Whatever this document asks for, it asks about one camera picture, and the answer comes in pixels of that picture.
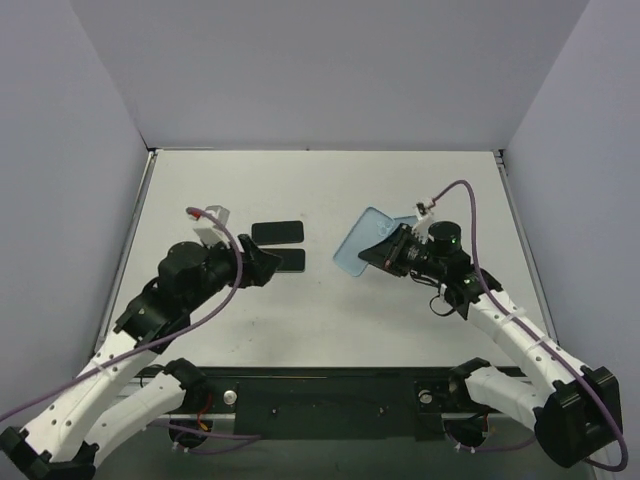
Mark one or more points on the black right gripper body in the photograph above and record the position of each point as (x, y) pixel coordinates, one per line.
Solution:
(400, 250)

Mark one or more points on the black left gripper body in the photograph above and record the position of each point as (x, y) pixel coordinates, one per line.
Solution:
(245, 261)

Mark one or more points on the light blue phone case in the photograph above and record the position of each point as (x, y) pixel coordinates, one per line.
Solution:
(372, 227)
(405, 220)

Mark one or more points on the black smartphone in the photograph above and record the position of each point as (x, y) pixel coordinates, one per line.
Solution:
(278, 232)
(293, 260)

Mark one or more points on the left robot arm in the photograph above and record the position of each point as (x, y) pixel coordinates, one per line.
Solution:
(188, 276)

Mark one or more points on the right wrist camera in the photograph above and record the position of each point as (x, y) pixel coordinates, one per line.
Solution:
(424, 213)

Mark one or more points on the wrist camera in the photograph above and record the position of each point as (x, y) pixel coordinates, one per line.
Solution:
(424, 213)
(209, 229)

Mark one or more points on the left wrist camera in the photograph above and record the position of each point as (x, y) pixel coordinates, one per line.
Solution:
(209, 229)

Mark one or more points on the aluminium table frame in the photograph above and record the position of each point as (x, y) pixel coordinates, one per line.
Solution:
(125, 260)

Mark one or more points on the black table front rail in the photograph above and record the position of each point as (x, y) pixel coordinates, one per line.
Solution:
(344, 403)

